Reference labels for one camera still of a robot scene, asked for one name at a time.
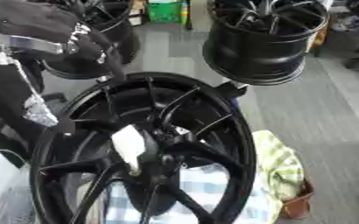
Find black wheel rim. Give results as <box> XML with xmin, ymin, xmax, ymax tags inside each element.
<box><xmin>37</xmin><ymin>0</ymin><xmax>142</xmax><ymax>81</ymax></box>
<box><xmin>201</xmin><ymin>0</ymin><xmax>332</xmax><ymax>87</ymax></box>

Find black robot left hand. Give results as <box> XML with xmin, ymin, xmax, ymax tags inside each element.
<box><xmin>0</xmin><ymin>0</ymin><xmax>130</xmax><ymax>144</ymax></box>

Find white pin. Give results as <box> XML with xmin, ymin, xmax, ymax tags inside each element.
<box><xmin>109</xmin><ymin>124</ymin><xmax>148</xmax><ymax>177</ymax></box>

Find green box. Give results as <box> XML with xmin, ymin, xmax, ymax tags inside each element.
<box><xmin>145</xmin><ymin>1</ymin><xmax>185</xmax><ymax>24</ymax></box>

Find brown cardboard box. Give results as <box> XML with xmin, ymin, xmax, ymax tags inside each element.
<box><xmin>280</xmin><ymin>179</ymin><xmax>316</xmax><ymax>221</ymax></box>

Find black wheel stand bracket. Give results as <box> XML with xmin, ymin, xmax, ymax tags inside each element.
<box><xmin>215</xmin><ymin>80</ymin><xmax>252</xmax><ymax>101</ymax></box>

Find black spoked wheel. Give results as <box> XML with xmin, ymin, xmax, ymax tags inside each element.
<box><xmin>27</xmin><ymin>72</ymin><xmax>259</xmax><ymax>224</ymax></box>

